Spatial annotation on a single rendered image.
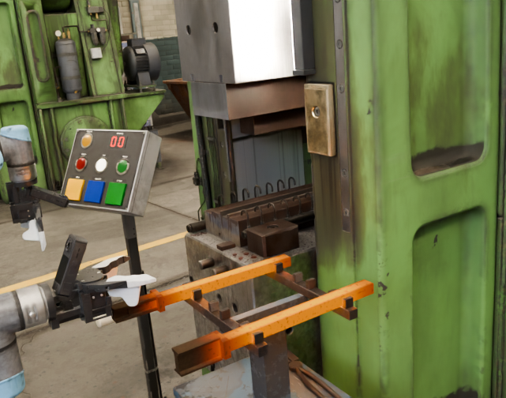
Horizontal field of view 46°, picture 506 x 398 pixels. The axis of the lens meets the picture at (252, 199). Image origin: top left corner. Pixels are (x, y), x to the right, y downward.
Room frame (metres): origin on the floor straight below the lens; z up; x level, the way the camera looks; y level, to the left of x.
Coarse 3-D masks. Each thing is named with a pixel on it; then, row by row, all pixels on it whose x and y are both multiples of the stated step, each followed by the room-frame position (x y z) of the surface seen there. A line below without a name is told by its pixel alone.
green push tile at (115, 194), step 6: (108, 186) 1.93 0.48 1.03; (114, 186) 1.92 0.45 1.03; (120, 186) 1.91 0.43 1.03; (108, 192) 1.92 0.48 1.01; (114, 192) 1.91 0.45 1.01; (120, 192) 1.90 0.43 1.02; (108, 198) 1.91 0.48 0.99; (114, 198) 1.90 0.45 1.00; (120, 198) 1.88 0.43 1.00; (108, 204) 1.90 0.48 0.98; (114, 204) 1.89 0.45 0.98; (120, 204) 1.87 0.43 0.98
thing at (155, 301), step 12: (252, 264) 1.27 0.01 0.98; (264, 264) 1.26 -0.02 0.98; (288, 264) 1.29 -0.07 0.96; (216, 276) 1.21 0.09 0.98; (228, 276) 1.21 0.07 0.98; (240, 276) 1.22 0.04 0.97; (252, 276) 1.24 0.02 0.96; (180, 288) 1.17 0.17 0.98; (192, 288) 1.17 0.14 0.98; (204, 288) 1.18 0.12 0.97; (216, 288) 1.19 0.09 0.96; (144, 300) 1.11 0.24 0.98; (156, 300) 1.13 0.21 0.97; (168, 300) 1.14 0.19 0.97; (180, 300) 1.15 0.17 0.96; (120, 312) 1.10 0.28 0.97; (132, 312) 1.11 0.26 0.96; (144, 312) 1.11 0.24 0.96
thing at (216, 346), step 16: (352, 288) 1.09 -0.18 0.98; (368, 288) 1.10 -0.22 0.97; (304, 304) 1.04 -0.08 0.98; (320, 304) 1.04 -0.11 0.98; (336, 304) 1.06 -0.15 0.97; (272, 320) 0.99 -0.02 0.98; (288, 320) 1.00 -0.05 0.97; (304, 320) 1.02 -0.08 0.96; (208, 336) 0.93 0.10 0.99; (224, 336) 0.93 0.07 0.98; (240, 336) 0.94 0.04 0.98; (176, 352) 0.89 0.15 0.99; (192, 352) 0.90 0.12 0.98; (208, 352) 0.92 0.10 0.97; (224, 352) 0.91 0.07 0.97; (176, 368) 0.89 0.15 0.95; (192, 368) 0.89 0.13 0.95
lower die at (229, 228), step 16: (288, 192) 1.81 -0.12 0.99; (224, 208) 1.69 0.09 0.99; (272, 208) 1.64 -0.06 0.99; (304, 208) 1.67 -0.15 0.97; (208, 224) 1.71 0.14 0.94; (224, 224) 1.62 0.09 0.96; (240, 224) 1.56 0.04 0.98; (256, 224) 1.58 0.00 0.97; (304, 224) 1.67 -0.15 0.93; (240, 240) 1.56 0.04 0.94
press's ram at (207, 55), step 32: (192, 0) 1.67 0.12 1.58; (224, 0) 1.53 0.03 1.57; (256, 0) 1.55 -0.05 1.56; (288, 0) 1.61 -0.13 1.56; (192, 32) 1.69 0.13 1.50; (224, 32) 1.54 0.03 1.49; (256, 32) 1.55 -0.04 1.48; (288, 32) 1.60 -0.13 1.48; (192, 64) 1.70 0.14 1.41; (224, 64) 1.55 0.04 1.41; (256, 64) 1.55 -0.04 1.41; (288, 64) 1.60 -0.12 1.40
